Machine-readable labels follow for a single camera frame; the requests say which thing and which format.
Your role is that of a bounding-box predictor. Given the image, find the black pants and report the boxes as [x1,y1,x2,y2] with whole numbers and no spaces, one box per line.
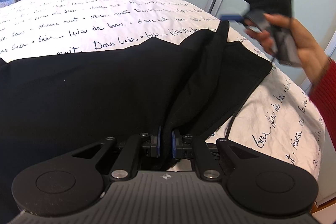
[1,22,272,223]

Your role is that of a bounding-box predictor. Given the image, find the right hand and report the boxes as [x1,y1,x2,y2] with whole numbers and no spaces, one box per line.
[245,13,330,83]

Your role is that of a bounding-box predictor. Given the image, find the white script-print duvet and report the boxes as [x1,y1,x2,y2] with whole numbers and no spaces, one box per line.
[1,0,325,177]

